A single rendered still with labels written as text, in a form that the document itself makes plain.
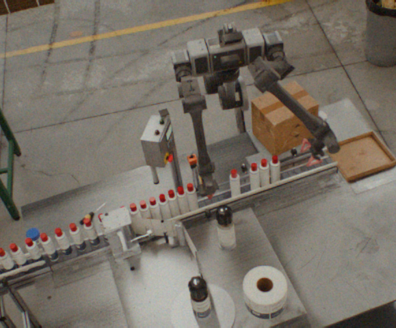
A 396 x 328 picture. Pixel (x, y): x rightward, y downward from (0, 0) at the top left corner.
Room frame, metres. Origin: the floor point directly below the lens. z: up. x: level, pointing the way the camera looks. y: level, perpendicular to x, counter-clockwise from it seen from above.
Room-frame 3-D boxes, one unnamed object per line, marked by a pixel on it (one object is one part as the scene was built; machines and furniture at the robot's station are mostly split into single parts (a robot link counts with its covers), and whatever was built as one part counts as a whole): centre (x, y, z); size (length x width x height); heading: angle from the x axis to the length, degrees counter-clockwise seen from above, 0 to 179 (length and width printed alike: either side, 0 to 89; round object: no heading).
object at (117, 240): (1.79, 0.43, 1.01); 0.14 x 0.13 x 0.26; 102
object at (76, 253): (1.97, 0.03, 0.86); 1.65 x 0.08 x 0.04; 102
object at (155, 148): (2.03, 0.15, 1.38); 0.17 x 0.10 x 0.19; 157
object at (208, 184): (1.88, -0.06, 1.22); 0.11 x 0.09 x 0.12; 3
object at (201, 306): (1.34, 0.07, 1.04); 0.09 x 0.09 x 0.29
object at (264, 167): (2.05, -0.37, 0.98); 0.05 x 0.05 x 0.20
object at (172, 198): (1.94, 0.14, 0.98); 0.05 x 0.05 x 0.20
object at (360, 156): (2.18, -0.94, 0.85); 0.30 x 0.26 x 0.04; 102
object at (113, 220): (1.78, 0.42, 1.14); 0.14 x 0.11 x 0.01; 102
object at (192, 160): (2.02, 0.00, 1.05); 0.10 x 0.04 x 0.33; 12
